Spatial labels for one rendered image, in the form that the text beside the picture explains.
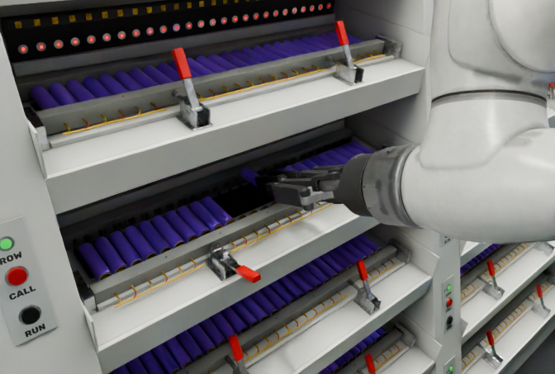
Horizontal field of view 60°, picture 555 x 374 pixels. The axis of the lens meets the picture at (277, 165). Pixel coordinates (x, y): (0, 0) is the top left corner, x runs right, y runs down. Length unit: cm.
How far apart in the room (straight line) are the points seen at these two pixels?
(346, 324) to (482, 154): 49
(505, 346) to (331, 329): 71
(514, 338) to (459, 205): 107
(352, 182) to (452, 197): 14
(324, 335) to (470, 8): 56
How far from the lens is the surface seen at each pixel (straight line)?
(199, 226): 68
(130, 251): 65
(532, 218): 43
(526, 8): 44
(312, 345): 82
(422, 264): 99
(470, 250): 109
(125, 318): 61
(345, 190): 55
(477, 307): 125
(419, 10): 84
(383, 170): 51
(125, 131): 57
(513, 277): 137
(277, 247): 68
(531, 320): 157
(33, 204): 51
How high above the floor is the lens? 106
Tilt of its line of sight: 18 degrees down
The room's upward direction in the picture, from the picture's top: 8 degrees counter-clockwise
